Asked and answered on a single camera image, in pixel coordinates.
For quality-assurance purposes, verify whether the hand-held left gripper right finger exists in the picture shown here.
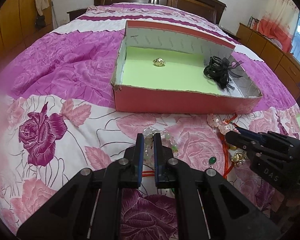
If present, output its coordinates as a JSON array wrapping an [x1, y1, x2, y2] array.
[[154, 132, 282, 240]]

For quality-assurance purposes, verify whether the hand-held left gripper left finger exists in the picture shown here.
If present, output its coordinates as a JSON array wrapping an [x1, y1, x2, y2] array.
[[16, 133, 144, 240]]

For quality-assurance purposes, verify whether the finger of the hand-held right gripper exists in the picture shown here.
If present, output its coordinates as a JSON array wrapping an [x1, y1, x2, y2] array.
[[236, 127, 300, 153], [225, 130, 293, 162]]

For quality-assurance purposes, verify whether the red cord flower charm bracelet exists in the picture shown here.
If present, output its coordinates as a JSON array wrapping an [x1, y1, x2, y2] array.
[[207, 114, 248, 179]]

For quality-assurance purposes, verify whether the white bead red cord bracelet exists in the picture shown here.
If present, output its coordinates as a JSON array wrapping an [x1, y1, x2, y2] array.
[[140, 127, 179, 178]]

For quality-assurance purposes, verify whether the pink cardboard box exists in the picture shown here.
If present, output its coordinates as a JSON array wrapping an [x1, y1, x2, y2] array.
[[110, 19, 263, 115]]

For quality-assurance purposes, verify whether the black ribbon hair accessory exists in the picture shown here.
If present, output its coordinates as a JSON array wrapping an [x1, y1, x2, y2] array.
[[202, 56, 244, 92]]

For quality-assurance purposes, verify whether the wooden sideboard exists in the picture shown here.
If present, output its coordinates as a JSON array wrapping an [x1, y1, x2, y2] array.
[[236, 22, 300, 80]]

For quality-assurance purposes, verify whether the dark wooden nightstand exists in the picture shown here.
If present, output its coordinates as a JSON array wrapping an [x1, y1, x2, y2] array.
[[66, 8, 88, 22], [219, 24, 242, 42]]

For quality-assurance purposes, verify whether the red and white curtain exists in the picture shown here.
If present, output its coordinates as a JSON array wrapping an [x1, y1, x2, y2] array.
[[259, 0, 300, 53]]

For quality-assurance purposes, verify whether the row of books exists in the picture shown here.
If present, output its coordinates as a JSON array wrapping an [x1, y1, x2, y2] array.
[[247, 16, 260, 32]]

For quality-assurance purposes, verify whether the pink floral bedspread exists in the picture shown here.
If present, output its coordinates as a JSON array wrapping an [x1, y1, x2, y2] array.
[[0, 2, 300, 240]]

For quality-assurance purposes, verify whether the thin grey pole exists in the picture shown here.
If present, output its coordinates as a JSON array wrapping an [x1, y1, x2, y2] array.
[[51, 1, 58, 28]]

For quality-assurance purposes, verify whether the small black bag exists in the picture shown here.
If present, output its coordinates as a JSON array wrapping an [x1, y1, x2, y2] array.
[[35, 15, 46, 29]]

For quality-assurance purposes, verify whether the beige cloth bag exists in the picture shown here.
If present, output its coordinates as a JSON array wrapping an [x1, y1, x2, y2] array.
[[34, 0, 50, 16]]

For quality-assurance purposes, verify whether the wooden wardrobe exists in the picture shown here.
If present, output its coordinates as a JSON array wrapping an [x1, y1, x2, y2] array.
[[0, 0, 53, 55]]

